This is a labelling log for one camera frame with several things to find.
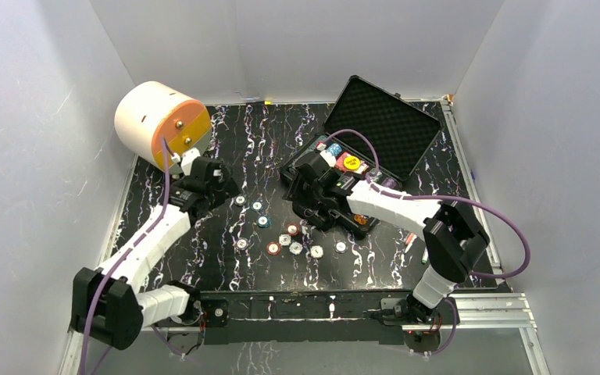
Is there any green blue chip far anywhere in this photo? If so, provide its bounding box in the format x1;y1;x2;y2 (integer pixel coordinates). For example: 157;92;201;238
234;195;246;206

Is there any white cylindrical drawer box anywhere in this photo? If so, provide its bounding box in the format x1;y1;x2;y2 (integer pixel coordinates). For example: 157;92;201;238
114;80;213;174

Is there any yellow dealer button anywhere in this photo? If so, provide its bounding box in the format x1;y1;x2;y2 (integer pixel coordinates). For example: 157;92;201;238
343;155;361;171

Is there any red five chip left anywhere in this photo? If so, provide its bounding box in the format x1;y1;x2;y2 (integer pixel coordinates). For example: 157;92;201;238
266;241;281;255

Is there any black front mounting bar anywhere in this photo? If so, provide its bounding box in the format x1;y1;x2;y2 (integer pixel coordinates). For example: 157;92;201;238
200;290;438;345

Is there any red marker pen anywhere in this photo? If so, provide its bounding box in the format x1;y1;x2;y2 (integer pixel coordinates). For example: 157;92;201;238
404;233;416;253

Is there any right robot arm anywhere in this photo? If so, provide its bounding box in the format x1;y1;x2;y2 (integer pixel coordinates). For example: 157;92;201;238
285;151;490;323

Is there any black poker chip case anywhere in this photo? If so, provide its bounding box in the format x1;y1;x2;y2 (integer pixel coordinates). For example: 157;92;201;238
279;75;441;239

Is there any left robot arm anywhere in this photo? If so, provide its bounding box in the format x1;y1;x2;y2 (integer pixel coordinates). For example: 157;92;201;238
70;156;240;350

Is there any blue white chip far right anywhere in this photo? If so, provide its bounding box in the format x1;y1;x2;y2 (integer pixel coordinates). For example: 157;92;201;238
334;241;348;254

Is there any red five chip right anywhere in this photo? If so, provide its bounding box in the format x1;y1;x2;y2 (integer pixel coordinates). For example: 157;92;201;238
286;223;301;237

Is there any red five chip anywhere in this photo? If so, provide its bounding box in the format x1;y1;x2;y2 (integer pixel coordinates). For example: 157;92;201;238
286;223;301;237
266;241;281;255

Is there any green blue chip stacked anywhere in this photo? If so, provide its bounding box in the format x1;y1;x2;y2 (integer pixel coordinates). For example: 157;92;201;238
256;215;270;228

